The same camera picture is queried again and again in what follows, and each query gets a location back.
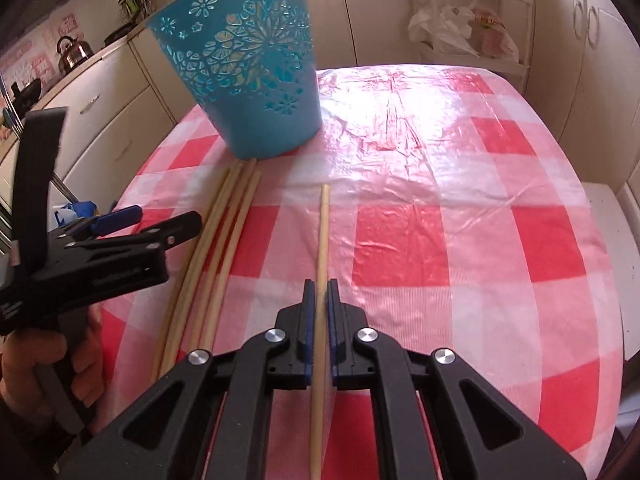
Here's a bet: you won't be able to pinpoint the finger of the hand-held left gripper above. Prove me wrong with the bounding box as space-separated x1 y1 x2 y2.
131 211 202 251
90 205 143 237

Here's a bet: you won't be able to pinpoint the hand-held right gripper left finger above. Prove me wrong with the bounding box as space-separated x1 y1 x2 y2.
52 279 317 480

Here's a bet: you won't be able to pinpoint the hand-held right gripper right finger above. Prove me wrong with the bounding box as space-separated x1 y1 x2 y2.
326 279 586 480

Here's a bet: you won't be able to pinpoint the blue perforated plastic basket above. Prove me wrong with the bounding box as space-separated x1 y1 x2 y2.
145 0 322 160

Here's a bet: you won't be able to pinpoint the person's left hand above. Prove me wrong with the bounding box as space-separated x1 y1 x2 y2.
0 305 106 421

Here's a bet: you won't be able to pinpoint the blue plastic bag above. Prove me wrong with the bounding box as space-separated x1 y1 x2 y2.
55 200 98 228

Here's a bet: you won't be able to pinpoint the cream kitchen base cabinets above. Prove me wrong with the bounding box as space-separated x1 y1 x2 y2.
0 0 640 221

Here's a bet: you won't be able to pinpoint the black wok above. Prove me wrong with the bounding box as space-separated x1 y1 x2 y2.
10 79 43 111

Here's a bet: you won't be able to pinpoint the red checkered plastic tablecloth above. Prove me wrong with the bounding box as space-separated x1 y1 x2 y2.
100 62 626 480

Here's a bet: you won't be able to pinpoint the beige kitchen countertop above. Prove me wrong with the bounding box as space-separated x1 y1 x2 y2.
0 27 151 171

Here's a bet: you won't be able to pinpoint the steel kettle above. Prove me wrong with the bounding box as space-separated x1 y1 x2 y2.
56 35 95 73

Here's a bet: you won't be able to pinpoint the white plastic bag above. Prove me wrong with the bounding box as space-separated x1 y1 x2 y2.
407 0 481 56

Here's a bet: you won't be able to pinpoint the red printed plastic bag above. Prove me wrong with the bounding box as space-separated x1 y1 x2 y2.
470 5 521 58

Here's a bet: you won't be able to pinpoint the pink wall stickers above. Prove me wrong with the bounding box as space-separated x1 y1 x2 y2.
0 12 83 91

